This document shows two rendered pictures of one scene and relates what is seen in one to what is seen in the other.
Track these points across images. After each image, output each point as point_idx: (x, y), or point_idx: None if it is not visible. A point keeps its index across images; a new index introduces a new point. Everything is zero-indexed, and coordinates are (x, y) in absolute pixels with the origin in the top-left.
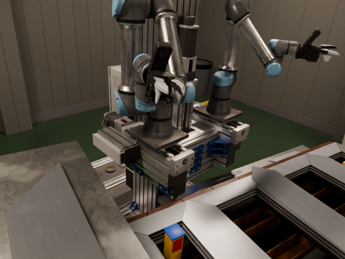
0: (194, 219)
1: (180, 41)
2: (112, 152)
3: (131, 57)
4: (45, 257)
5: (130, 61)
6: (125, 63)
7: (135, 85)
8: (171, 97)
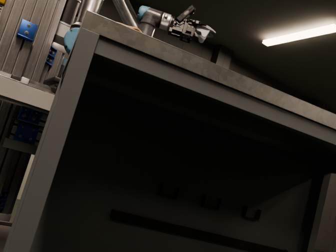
0: None
1: (69, 9)
2: (46, 99)
3: (102, 3)
4: None
5: (100, 6)
6: (97, 6)
7: (146, 25)
8: (189, 39)
